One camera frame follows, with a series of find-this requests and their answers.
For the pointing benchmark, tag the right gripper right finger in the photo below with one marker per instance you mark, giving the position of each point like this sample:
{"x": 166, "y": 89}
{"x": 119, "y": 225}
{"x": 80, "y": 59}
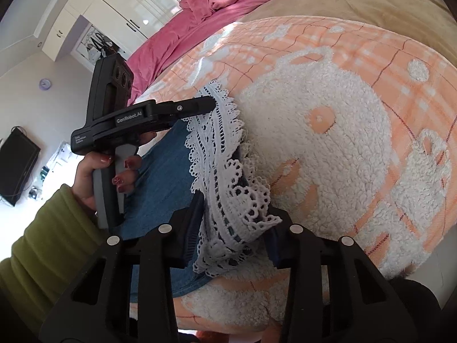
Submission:
{"x": 335, "y": 292}

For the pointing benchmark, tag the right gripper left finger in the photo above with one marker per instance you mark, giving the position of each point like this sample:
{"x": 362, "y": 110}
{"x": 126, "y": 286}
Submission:
{"x": 124, "y": 292}

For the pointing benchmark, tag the blue denim lace-trimmed pants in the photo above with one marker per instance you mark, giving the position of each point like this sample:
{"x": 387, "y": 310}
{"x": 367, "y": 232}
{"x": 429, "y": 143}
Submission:
{"x": 205, "y": 153}

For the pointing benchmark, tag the green left sleeve forearm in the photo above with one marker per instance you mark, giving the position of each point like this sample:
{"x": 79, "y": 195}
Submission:
{"x": 47, "y": 258}

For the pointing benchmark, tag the left hand red nails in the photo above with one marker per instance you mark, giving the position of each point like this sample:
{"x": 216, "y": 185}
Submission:
{"x": 124, "y": 182}

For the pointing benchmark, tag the hanging bags on door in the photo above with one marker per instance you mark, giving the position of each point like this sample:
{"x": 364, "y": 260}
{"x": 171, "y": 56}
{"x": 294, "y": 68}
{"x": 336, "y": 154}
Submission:
{"x": 97, "y": 42}

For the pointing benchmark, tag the white wardrobe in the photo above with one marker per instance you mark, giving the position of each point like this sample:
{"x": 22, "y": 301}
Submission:
{"x": 128, "y": 23}

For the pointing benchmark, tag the pink duvet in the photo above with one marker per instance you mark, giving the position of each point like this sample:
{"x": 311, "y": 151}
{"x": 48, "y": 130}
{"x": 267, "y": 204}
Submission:
{"x": 197, "y": 20}

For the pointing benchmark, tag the peach bear plush blanket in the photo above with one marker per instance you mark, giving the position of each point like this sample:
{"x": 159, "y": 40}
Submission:
{"x": 348, "y": 127}

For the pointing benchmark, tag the purple wall clock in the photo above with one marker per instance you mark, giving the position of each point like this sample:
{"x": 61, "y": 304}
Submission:
{"x": 45, "y": 84}

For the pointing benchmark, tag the black wall television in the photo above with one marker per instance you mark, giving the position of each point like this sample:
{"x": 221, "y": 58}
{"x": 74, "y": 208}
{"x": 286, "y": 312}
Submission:
{"x": 17, "y": 160}

